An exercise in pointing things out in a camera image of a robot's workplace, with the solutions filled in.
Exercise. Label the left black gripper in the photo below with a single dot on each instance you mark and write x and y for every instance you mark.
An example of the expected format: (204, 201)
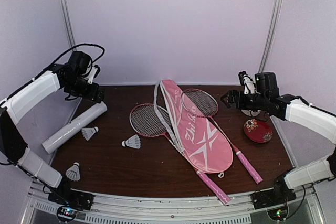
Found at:
(91, 96)

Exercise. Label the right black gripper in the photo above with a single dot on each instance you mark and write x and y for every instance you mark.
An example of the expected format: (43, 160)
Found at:
(232, 94)

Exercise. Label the white shuttlecock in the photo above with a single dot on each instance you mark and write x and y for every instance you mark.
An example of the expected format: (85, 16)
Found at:
(88, 133)
(73, 173)
(132, 142)

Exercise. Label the white shuttlecock tube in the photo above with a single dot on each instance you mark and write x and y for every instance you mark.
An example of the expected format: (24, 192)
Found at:
(72, 128)

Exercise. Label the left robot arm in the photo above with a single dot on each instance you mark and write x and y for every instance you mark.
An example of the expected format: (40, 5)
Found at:
(13, 146)

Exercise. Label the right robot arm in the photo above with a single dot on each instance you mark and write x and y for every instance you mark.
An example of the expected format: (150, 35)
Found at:
(297, 110)

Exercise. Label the pink badminton racket right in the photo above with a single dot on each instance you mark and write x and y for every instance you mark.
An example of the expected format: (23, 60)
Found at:
(202, 104)

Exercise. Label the pink badminton racket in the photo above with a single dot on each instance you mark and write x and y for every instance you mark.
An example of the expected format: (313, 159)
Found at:
(202, 104)
(150, 120)

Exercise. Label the pink badminton racket left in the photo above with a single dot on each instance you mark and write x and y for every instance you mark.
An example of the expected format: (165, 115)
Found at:
(150, 120)

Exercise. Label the white fluted bowl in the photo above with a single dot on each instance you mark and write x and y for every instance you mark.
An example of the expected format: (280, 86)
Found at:
(251, 112)

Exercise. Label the red floral plate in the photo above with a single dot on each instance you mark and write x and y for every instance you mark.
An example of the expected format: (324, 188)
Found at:
(258, 131)

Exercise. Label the pink racket cover bag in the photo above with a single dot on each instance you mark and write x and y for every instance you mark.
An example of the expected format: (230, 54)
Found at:
(200, 142)

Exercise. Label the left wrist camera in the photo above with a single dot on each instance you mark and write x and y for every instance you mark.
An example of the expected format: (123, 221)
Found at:
(93, 73)

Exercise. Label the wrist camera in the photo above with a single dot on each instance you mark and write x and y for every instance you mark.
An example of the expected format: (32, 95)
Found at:
(247, 82)
(93, 73)

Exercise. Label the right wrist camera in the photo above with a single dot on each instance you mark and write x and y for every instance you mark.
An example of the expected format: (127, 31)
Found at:
(247, 82)

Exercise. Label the left aluminium frame post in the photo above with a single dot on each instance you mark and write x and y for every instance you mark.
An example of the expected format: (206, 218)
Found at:
(67, 22)

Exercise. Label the aluminium frame post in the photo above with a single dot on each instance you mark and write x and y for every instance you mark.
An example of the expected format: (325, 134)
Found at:
(271, 34)
(67, 22)

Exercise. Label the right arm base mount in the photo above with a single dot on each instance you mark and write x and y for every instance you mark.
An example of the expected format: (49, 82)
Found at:
(279, 194)

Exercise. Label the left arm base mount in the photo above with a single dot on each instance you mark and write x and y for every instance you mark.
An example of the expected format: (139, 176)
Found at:
(64, 195)

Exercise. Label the aluminium front rail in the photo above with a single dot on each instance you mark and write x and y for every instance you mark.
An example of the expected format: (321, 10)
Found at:
(109, 208)

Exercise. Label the right aluminium frame post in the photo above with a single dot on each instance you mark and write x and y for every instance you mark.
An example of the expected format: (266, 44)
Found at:
(271, 34)

